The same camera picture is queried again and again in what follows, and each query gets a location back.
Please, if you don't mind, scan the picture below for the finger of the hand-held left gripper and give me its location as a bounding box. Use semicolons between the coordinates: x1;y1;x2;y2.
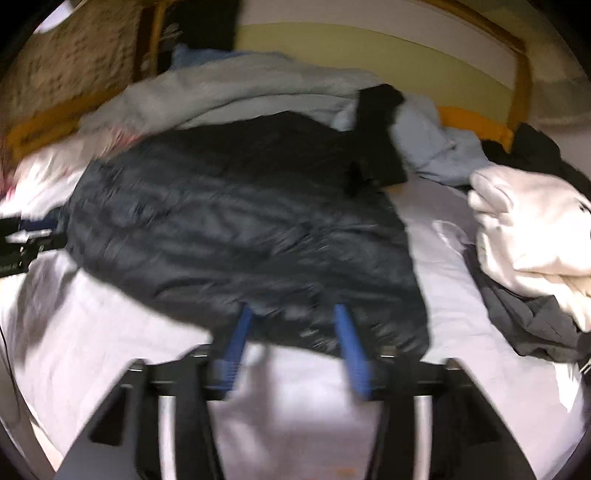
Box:
0;216;66;278

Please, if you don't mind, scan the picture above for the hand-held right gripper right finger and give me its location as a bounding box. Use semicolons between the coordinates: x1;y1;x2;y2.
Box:
333;304;537;480

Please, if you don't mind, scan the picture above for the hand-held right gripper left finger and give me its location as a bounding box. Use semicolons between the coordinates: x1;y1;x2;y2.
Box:
55;305;256;480

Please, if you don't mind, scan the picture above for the black puffer jacket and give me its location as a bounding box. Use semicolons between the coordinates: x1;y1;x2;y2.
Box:
65;84;433;361

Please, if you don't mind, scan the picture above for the pink floral white pillow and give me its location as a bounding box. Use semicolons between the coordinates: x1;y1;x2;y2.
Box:
0;128;140;219

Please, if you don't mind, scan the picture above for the grey printed bed sheet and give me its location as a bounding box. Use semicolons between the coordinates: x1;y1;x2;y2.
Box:
0;157;588;480

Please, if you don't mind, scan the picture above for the dark grey garment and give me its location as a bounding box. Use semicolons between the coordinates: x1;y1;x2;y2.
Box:
464;244;591;366

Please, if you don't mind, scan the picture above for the white garment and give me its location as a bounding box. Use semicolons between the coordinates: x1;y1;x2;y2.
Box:
467;165;591;333

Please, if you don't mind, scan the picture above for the light blue quilt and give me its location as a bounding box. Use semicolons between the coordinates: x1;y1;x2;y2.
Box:
78;50;496;186

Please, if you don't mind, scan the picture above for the orange cloth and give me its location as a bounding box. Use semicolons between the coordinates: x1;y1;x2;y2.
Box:
436;104;516;154

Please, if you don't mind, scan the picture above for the black hanging garment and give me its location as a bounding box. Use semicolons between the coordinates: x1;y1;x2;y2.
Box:
156;0;242;71

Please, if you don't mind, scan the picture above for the wooden bed frame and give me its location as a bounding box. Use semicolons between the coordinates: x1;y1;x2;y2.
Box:
4;0;533;158

